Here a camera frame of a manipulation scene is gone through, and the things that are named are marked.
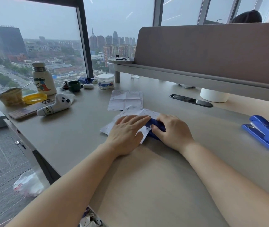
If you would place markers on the person's left hand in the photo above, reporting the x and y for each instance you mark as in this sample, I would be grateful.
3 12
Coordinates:
122 137

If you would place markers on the person's right hand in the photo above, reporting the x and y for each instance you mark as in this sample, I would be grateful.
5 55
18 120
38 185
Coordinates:
174 132

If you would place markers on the person's left little finger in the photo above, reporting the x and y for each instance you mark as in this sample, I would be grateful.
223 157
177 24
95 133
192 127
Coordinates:
119 120

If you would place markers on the person's left middle finger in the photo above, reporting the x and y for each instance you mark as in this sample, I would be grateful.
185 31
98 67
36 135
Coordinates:
138 118

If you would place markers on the person's right thumb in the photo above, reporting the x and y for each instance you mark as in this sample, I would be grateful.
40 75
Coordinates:
157 132

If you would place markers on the small blue stapler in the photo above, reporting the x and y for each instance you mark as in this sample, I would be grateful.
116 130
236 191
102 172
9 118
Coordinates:
157 125

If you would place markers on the white paper sheet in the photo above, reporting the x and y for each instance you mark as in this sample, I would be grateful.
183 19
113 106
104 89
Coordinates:
134 112
125 100

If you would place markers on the person's left forearm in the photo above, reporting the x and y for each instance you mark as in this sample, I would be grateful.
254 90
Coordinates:
73 189

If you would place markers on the person's right forearm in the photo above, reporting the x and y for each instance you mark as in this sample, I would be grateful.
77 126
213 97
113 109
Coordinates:
229 184

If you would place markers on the white folded paper sheet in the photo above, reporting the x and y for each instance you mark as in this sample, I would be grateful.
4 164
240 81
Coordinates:
125 100

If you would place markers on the white lidded plastic jar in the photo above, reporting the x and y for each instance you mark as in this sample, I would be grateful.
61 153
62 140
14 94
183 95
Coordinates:
105 82

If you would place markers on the white earbuds case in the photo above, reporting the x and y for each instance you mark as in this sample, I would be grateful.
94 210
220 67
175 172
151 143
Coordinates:
88 86

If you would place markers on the blue small box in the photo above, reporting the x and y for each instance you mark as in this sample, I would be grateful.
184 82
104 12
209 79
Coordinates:
86 80

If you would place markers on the paper under shelf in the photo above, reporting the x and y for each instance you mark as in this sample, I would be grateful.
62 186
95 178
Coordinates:
187 86

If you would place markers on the dark green mug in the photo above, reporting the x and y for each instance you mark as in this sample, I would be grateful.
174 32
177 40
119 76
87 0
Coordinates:
74 86

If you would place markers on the dark snack packet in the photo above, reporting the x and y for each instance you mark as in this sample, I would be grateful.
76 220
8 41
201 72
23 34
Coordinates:
65 84

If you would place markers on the white seal plush toy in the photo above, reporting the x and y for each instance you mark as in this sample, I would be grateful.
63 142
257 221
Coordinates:
54 105

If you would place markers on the grey desk shelf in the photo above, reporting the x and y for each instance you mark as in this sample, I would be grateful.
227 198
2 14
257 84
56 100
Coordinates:
196 76

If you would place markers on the white cylindrical cup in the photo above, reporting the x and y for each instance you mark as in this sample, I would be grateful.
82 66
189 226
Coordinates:
214 95

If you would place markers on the white cartoon print bottle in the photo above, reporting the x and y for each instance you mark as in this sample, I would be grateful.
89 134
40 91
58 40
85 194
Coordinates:
43 80

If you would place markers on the yellow round lid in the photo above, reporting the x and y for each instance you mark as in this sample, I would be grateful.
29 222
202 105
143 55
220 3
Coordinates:
34 98

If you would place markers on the smartphone with patterned case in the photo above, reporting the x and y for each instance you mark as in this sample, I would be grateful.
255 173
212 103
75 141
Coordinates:
23 112

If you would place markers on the grey felt desk partition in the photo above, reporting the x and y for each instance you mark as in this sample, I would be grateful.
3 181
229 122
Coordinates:
207 47

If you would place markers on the large blue stapler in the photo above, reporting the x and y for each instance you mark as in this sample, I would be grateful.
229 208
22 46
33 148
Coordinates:
264 133

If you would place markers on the clear plastic bag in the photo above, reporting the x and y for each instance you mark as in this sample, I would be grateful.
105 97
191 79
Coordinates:
28 184

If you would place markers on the beige instant food cup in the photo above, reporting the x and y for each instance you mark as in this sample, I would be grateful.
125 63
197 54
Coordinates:
9 96

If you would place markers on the dark window frame post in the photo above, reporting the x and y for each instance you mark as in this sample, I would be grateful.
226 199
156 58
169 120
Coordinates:
83 37

